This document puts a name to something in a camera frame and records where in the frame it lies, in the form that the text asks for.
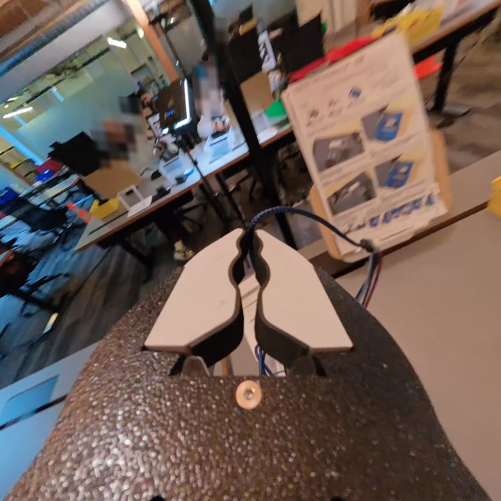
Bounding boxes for illustrated instruction board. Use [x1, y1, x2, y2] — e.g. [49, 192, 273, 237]
[281, 32, 453, 263]

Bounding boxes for yellow plastic bin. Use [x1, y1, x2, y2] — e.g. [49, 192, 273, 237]
[487, 176, 501, 218]

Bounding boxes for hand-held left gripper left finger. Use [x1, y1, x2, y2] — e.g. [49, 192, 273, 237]
[144, 229, 246, 354]

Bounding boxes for blue braided usb cable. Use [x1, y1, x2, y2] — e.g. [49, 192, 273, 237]
[248, 207, 384, 378]

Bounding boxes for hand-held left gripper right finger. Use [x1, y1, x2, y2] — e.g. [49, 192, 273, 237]
[252, 230, 354, 368]

